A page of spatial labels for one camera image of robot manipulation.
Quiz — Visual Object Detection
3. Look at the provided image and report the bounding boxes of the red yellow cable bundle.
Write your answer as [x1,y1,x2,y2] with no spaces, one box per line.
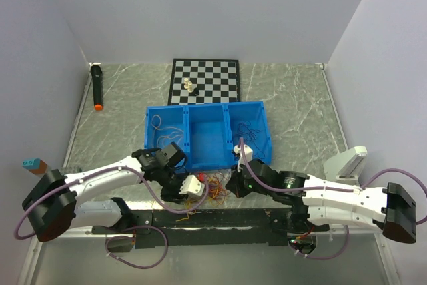
[175,171,234,222]

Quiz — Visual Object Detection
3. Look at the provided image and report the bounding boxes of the purple thin cable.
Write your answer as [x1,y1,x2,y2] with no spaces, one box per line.
[233,119,268,159]

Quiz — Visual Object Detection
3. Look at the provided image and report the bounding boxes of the blue three-compartment plastic bin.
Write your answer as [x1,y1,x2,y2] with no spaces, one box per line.
[144,101,273,172]

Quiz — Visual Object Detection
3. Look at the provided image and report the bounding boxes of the yellow orange thin cable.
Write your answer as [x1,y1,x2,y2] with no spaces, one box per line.
[149,113,186,148]

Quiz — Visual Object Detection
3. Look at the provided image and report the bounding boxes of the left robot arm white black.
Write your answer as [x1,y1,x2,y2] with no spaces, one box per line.
[22,142,187,242]

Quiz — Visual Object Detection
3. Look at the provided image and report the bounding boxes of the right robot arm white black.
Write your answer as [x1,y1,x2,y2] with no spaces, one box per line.
[226,159,416,244]

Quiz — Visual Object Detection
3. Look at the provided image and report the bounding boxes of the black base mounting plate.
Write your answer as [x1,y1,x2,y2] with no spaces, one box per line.
[91,208,329,249]

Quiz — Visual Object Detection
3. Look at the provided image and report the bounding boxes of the cream chess piece front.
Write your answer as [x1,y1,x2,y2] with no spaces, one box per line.
[187,82,194,93]

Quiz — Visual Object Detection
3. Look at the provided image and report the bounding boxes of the blue lego brick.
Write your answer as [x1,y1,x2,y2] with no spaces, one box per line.
[61,166,83,175]

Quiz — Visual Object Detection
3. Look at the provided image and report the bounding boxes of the black white chessboard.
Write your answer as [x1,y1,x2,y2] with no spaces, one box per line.
[167,58,241,105]

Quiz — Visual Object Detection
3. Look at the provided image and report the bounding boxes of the white grey stand device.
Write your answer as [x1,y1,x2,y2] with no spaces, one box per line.
[323,146,368,185]

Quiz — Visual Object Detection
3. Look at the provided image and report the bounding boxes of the blue brown toy block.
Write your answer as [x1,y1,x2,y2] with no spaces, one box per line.
[22,158,50,177]

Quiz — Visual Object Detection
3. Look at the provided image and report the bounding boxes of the black marker orange cap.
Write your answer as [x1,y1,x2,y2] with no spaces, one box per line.
[90,63,103,111]

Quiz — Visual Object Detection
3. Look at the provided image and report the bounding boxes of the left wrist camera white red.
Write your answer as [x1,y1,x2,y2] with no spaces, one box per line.
[179,174,206,198]

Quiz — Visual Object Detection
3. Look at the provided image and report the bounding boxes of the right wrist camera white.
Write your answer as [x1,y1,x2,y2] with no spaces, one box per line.
[233,144,253,172]

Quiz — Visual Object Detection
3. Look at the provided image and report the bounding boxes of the aluminium frame rail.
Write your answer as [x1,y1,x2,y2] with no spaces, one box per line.
[24,225,398,284]

